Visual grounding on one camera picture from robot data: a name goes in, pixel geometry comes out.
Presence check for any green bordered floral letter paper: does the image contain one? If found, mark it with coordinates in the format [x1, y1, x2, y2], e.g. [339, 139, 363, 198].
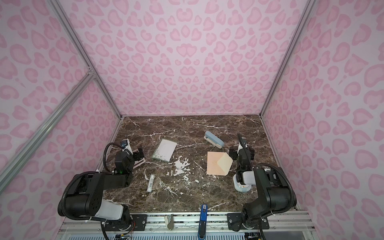
[152, 139, 177, 163]

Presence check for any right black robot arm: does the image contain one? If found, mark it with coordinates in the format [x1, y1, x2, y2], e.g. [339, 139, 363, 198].
[227, 146, 297, 232]

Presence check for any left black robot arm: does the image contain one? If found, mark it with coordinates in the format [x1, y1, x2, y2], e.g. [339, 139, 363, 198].
[58, 148, 145, 231]

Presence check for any pink envelope with cream flap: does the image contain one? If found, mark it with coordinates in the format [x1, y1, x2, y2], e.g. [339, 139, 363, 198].
[207, 152, 233, 176]

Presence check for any white glue stick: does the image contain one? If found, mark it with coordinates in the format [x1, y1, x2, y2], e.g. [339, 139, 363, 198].
[147, 174, 156, 193]

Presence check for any blue grey stapler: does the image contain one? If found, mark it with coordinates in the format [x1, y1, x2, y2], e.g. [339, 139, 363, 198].
[204, 131, 225, 149]

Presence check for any beige hanging tag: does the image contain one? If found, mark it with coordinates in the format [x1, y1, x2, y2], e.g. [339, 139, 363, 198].
[164, 214, 174, 231]

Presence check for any blue black clip tool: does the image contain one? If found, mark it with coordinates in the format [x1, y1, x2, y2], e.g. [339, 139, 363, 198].
[198, 204, 208, 240]

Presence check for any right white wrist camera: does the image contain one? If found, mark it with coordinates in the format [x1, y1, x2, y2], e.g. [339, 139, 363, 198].
[237, 137, 248, 153]

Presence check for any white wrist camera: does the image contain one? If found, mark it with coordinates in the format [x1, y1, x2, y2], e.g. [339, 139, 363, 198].
[237, 137, 248, 153]
[121, 139, 133, 156]

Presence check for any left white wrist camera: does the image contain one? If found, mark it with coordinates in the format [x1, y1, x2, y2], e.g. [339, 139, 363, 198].
[121, 139, 133, 156]

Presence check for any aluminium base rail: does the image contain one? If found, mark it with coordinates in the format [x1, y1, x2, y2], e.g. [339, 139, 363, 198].
[56, 211, 319, 240]

